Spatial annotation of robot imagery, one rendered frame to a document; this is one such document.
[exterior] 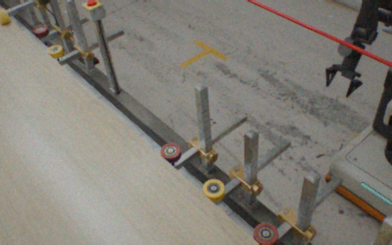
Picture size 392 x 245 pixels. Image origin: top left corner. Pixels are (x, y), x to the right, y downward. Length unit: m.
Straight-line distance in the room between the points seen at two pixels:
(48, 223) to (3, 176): 0.32
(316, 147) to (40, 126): 1.77
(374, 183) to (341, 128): 0.73
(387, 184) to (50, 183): 1.68
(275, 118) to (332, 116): 0.40
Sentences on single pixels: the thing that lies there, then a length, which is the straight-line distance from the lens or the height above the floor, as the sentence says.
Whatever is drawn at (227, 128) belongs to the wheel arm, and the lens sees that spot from 1.81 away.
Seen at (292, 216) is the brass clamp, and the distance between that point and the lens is 1.53.
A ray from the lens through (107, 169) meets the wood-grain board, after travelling 1.63.
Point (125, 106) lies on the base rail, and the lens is 2.17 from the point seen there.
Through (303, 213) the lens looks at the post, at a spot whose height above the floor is 0.93.
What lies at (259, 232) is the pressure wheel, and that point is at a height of 0.91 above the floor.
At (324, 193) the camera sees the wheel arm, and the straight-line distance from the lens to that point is 1.62.
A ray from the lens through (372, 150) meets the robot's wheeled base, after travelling 2.55.
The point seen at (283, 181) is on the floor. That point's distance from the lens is 2.66.
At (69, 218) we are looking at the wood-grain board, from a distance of 1.55.
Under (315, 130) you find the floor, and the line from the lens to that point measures 2.98.
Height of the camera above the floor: 2.12
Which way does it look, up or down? 45 degrees down
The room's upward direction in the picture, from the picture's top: 6 degrees counter-clockwise
